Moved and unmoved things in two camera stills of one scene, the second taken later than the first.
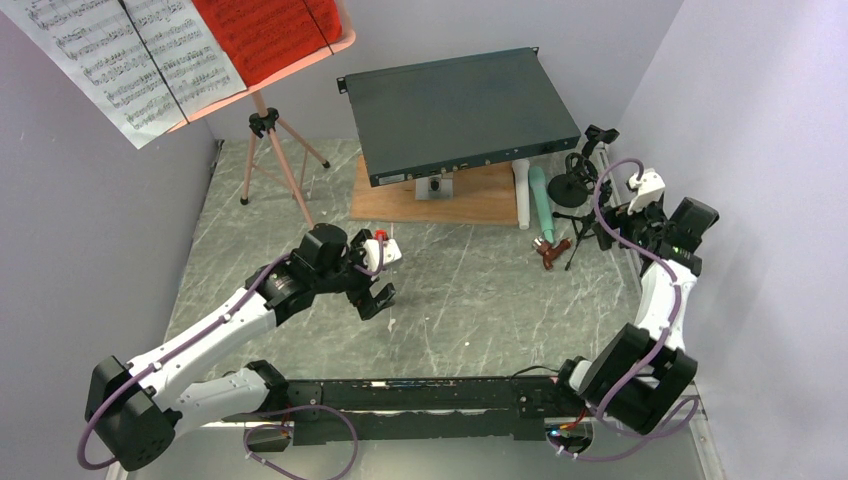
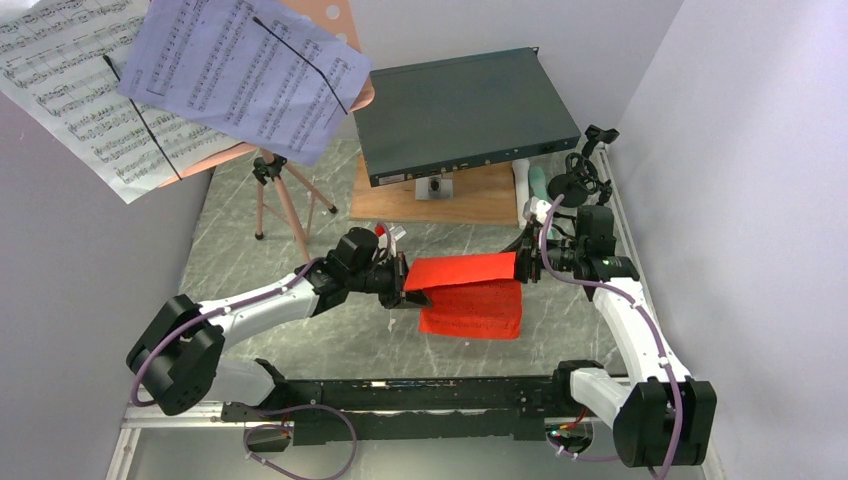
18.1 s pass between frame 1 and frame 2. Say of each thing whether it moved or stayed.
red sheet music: moved
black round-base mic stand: stayed
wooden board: stayed
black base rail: stayed
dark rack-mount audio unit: stayed
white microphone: stayed
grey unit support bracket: stayed
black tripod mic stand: moved
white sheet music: moved
